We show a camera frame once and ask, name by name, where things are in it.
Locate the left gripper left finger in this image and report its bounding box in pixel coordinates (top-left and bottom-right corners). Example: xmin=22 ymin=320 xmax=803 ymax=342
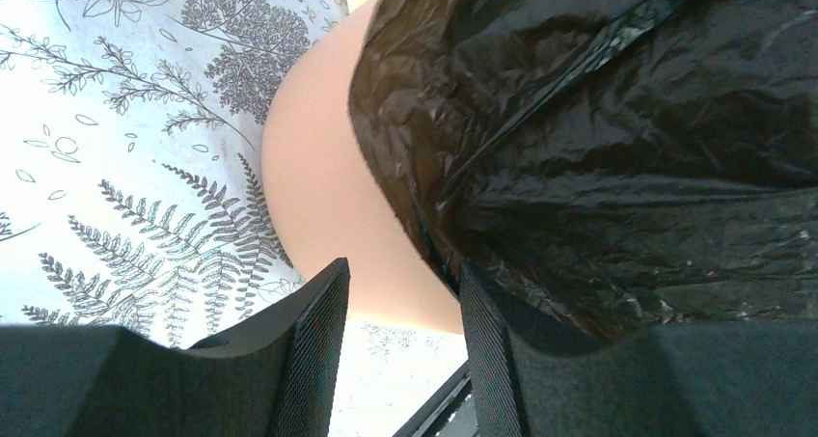
xmin=1 ymin=258 xmax=349 ymax=436

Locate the orange plastic trash bin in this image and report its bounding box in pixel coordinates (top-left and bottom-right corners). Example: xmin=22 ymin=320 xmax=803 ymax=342
xmin=261 ymin=0 xmax=463 ymax=334

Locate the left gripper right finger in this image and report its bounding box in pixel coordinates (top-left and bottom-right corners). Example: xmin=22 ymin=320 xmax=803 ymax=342
xmin=459 ymin=263 xmax=817 ymax=436

